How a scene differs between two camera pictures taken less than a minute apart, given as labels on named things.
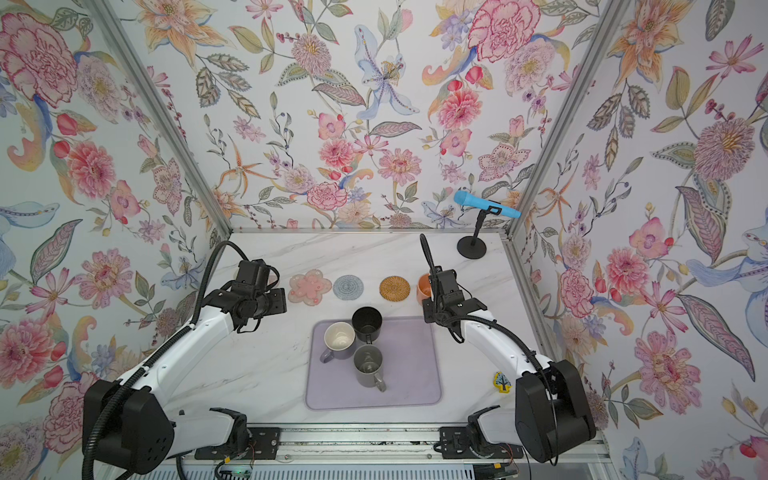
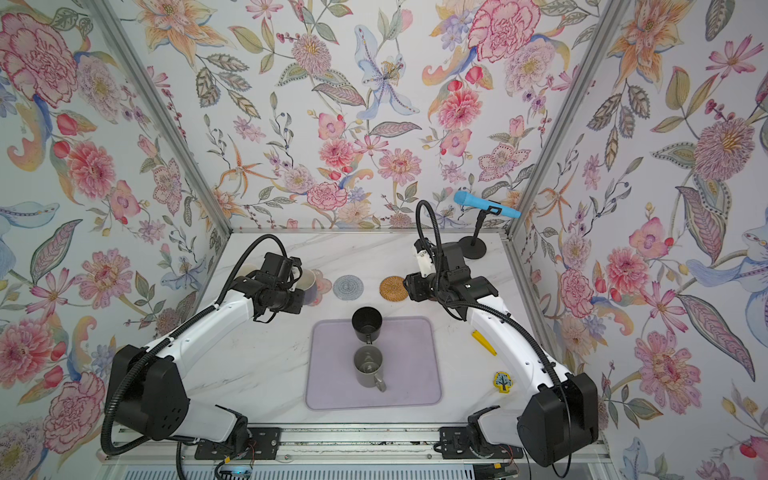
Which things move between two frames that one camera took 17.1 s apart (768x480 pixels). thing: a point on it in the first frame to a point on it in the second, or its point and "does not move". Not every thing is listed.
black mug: [367, 322] does not move
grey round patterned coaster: [348, 287] does not move
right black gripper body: [433, 310] to [427, 289]
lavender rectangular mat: [411, 367] does not move
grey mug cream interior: [339, 340] to [309, 284]
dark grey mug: [367, 364] does not move
